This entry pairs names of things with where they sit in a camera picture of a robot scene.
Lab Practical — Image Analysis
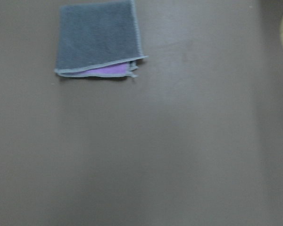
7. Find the folded grey cloth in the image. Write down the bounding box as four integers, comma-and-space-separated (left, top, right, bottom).
55, 0, 146, 78

